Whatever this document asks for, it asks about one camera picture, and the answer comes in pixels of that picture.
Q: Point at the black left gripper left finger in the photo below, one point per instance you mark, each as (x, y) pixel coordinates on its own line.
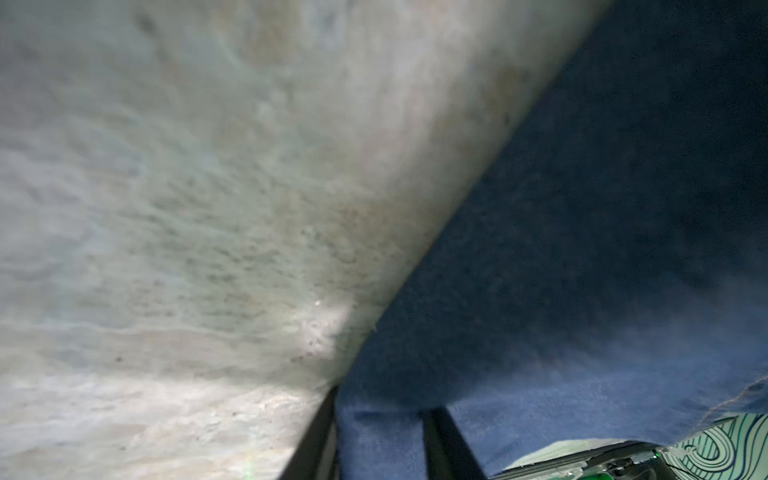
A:
(316, 457)

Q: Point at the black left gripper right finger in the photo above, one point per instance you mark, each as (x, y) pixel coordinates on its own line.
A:
(448, 456)

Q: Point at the dark blue denim trousers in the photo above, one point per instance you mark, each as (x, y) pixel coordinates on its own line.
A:
(607, 276)

